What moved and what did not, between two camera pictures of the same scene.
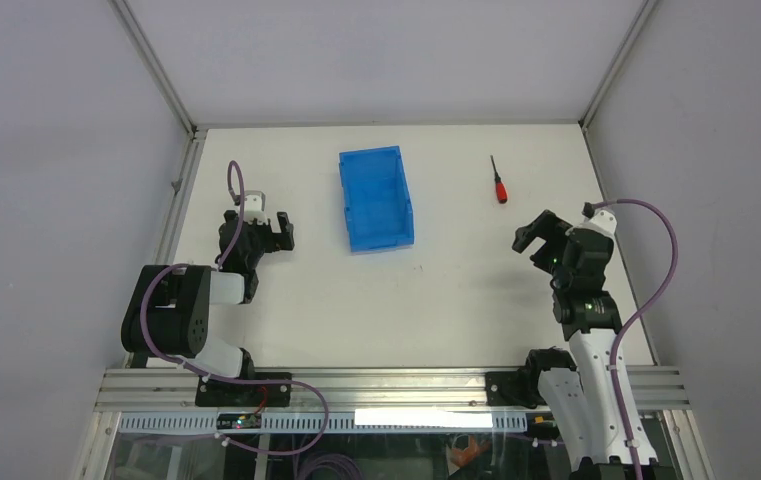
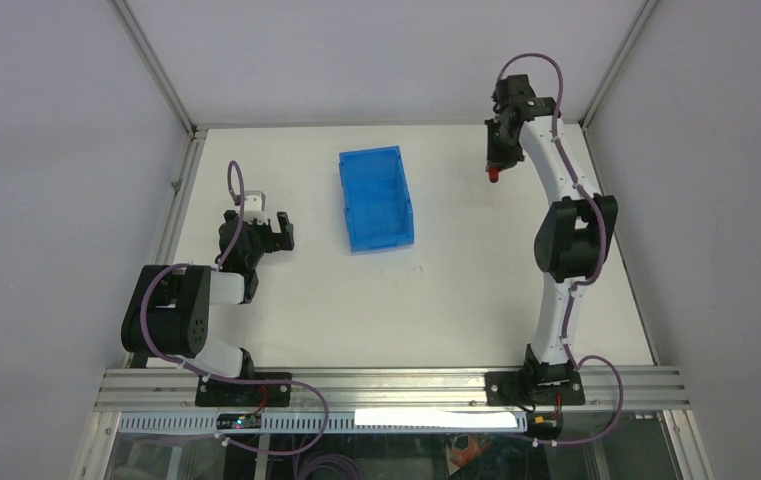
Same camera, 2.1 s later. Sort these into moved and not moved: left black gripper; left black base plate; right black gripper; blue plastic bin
Moved: right black gripper
Not moved: left black gripper; blue plastic bin; left black base plate
